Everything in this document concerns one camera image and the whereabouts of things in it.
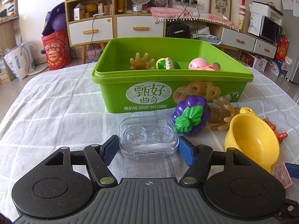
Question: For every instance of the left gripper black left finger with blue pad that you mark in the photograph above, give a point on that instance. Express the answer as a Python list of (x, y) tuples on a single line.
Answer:
[(98, 158)]

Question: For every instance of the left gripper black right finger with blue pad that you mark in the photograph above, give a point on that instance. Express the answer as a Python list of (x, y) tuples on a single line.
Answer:
[(198, 159)]

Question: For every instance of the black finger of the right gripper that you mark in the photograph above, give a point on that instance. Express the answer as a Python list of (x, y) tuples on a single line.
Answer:
[(292, 168)]

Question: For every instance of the orange brown toy figure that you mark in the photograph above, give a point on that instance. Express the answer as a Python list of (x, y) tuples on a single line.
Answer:
[(280, 136)]

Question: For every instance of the purple toy grape bunch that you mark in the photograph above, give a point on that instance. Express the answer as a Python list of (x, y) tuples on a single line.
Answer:
[(191, 115)]

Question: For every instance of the tan splayed rubber toy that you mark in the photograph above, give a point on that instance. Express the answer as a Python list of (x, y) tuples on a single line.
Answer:
[(221, 117)]

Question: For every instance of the clear contact lens case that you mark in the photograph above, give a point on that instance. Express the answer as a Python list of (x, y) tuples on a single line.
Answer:
[(148, 137)]

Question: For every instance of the yellow toy pot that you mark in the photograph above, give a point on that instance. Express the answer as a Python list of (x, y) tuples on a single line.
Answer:
[(252, 136)]

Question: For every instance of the white grey checked tablecloth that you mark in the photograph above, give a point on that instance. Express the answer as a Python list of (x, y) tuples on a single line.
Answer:
[(66, 108)]

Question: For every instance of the green plastic cookie box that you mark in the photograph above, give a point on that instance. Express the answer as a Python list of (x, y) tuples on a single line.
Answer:
[(125, 90)]

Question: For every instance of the pink pig toy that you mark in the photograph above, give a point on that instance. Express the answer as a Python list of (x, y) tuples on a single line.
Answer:
[(202, 64)]

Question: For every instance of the green toy fruit half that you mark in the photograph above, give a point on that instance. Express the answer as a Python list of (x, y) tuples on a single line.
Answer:
[(167, 64)]

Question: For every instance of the tan rubber toy in box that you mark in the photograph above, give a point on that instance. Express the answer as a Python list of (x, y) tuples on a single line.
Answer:
[(141, 63)]

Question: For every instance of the red printed bucket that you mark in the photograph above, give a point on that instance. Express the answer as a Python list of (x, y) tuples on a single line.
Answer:
[(57, 49)]

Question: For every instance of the low wooden drawer unit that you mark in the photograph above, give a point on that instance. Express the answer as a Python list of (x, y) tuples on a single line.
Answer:
[(231, 38)]

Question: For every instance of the white shopping bag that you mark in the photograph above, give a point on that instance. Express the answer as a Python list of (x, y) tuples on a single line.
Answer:
[(19, 59)]

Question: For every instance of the black bag under shelf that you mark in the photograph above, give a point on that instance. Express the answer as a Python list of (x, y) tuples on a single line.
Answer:
[(177, 30)]

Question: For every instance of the purple plush toy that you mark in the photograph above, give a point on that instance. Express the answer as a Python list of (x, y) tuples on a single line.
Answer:
[(55, 20)]

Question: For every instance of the wooden cabinet with white drawers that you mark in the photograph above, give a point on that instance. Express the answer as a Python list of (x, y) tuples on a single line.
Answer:
[(91, 22)]

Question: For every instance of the black microwave oven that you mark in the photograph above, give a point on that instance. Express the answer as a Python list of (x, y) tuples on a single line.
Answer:
[(270, 30)]

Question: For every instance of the pink checked cloth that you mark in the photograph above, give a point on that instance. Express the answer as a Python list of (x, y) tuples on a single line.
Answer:
[(172, 14)]

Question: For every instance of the white printer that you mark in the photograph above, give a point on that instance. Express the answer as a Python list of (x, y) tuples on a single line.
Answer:
[(266, 10)]

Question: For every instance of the framed cartoon girl picture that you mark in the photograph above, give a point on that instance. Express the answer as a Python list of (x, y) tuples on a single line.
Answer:
[(221, 8)]

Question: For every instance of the wooden bookshelf at left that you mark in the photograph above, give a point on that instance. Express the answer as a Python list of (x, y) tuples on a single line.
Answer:
[(9, 14)]

